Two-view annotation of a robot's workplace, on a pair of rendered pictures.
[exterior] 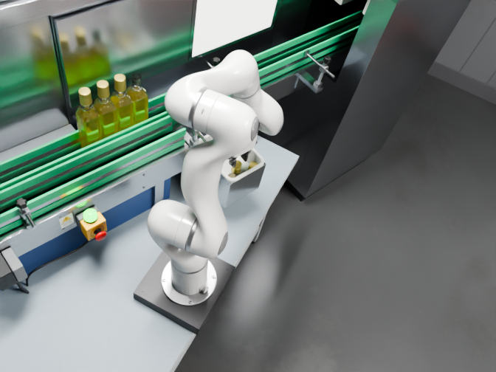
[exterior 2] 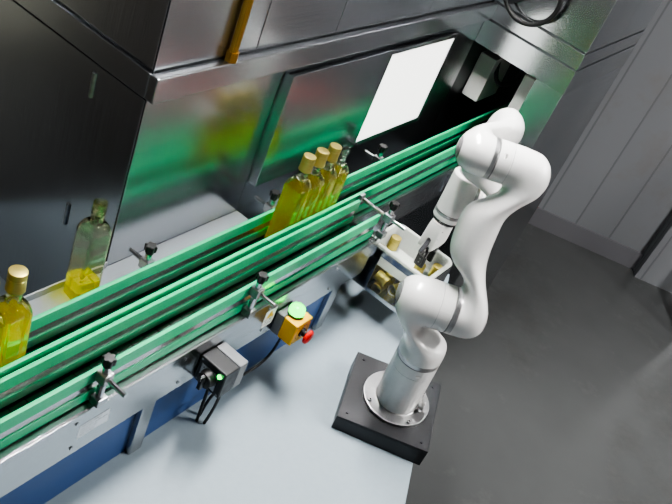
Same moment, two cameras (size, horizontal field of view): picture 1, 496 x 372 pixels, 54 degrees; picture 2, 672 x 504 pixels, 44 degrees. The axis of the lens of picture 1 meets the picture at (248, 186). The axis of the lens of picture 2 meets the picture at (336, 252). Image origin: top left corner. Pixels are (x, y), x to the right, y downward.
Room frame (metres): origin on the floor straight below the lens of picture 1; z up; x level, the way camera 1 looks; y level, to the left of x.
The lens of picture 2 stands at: (-0.87, 0.85, 2.36)
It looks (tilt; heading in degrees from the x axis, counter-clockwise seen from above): 34 degrees down; 345
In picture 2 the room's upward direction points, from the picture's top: 24 degrees clockwise
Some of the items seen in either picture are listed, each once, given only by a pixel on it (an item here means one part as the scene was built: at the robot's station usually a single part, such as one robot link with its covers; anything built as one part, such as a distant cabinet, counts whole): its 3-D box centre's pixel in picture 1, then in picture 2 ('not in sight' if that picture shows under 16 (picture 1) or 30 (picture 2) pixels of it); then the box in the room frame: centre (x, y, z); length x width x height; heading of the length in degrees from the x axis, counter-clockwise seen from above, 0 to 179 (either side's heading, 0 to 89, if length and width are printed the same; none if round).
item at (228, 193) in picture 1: (222, 162); (394, 266); (1.17, 0.12, 0.92); 0.27 x 0.17 x 0.15; 53
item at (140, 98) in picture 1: (137, 111); (326, 192); (1.09, 0.43, 1.16); 0.06 x 0.06 x 0.21; 52
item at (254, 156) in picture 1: (229, 159); (407, 260); (1.16, 0.10, 0.97); 0.22 x 0.17 x 0.09; 53
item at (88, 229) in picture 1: (91, 224); (291, 324); (0.74, 0.45, 0.96); 0.07 x 0.07 x 0.07; 53
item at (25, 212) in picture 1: (29, 220); (262, 301); (0.62, 0.57, 1.11); 0.07 x 0.04 x 0.13; 53
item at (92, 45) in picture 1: (184, 23); (363, 99); (1.39, 0.37, 1.32); 0.90 x 0.03 x 0.34; 143
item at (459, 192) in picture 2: not in sight; (460, 192); (1.13, 0.06, 1.26); 0.09 x 0.08 x 0.13; 77
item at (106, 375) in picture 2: not in sight; (111, 388); (0.25, 0.85, 1.11); 0.07 x 0.04 x 0.13; 53
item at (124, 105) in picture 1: (122, 116); (314, 198); (1.05, 0.46, 1.16); 0.06 x 0.06 x 0.21; 52
